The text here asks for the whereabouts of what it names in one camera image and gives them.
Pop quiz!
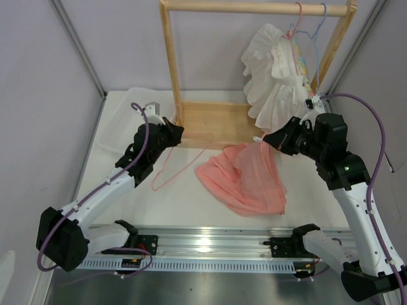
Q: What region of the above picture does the aluminium rail frame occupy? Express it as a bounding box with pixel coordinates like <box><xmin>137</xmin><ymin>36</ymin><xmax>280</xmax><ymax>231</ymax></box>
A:
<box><xmin>43</xmin><ymin>226</ymin><xmax>390</xmax><ymax>262</ymax></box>

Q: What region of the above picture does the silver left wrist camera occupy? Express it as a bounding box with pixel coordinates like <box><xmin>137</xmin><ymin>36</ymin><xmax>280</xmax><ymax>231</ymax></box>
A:
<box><xmin>143</xmin><ymin>102</ymin><xmax>165</xmax><ymax>125</ymax></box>

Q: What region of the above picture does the white ruffled garment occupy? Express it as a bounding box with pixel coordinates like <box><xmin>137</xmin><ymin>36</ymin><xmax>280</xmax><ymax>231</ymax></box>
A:
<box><xmin>241</xmin><ymin>24</ymin><xmax>309</xmax><ymax>133</ymax></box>

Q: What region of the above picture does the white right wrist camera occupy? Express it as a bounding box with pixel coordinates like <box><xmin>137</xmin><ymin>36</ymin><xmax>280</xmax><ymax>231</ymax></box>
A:
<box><xmin>300</xmin><ymin>94</ymin><xmax>326</xmax><ymax>125</ymax></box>

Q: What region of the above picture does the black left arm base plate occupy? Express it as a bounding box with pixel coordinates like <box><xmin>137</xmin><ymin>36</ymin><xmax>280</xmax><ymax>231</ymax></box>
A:
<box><xmin>126</xmin><ymin>234</ymin><xmax>159</xmax><ymax>255</ymax></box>

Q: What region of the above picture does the pink skirt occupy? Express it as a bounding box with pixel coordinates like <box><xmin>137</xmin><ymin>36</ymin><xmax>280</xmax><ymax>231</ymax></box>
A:
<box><xmin>195</xmin><ymin>142</ymin><xmax>287</xmax><ymax>216</ymax></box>

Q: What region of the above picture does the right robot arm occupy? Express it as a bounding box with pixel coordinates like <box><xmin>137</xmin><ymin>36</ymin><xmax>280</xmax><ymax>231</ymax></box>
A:
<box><xmin>262</xmin><ymin>113</ymin><xmax>406</xmax><ymax>304</ymax></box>

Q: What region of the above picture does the wooden clothes rack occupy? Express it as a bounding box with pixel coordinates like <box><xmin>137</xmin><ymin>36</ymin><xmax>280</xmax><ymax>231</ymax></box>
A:
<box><xmin>159</xmin><ymin>1</ymin><xmax>358</xmax><ymax>149</ymax></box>

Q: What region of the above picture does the colourful floral garment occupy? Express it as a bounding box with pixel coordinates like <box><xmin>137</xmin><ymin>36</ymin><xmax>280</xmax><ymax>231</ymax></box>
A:
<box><xmin>286</xmin><ymin>30</ymin><xmax>314</xmax><ymax>98</ymax></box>

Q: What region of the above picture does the white slotted cable duct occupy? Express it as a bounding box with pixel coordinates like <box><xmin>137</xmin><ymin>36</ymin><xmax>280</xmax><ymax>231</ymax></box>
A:
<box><xmin>78</xmin><ymin>257</ymin><xmax>296</xmax><ymax>274</ymax></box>

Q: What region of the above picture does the pink wire hanger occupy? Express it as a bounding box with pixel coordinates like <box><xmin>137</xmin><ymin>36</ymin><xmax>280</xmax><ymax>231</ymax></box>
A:
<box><xmin>150</xmin><ymin>147</ymin><xmax>207</xmax><ymax>192</ymax></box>

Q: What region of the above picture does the blue wire hanger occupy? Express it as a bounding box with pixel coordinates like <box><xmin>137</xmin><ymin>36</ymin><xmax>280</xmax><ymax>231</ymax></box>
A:
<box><xmin>298</xmin><ymin>3</ymin><xmax>328</xmax><ymax>93</ymax></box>

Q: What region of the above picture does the pink hanger with white garment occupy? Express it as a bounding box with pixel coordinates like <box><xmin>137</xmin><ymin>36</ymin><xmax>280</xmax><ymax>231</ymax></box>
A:
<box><xmin>285</xmin><ymin>2</ymin><xmax>303</xmax><ymax>76</ymax></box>

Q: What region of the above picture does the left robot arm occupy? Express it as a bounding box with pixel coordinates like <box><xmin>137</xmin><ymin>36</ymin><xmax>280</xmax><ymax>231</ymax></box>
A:
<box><xmin>36</xmin><ymin>118</ymin><xmax>184</xmax><ymax>271</ymax></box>

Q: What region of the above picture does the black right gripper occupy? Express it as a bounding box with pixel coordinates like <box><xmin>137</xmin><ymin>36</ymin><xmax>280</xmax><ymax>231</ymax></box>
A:
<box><xmin>264</xmin><ymin>116</ymin><xmax>327</xmax><ymax>161</ymax></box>

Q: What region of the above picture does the white plastic basket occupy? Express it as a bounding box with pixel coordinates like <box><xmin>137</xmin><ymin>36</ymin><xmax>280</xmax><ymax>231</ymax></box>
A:
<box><xmin>97</xmin><ymin>87</ymin><xmax>176</xmax><ymax>155</ymax></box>

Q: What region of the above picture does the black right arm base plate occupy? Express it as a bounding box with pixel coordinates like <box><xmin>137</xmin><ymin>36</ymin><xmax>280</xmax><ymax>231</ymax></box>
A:
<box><xmin>263</xmin><ymin>237</ymin><xmax>317</xmax><ymax>259</ymax></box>

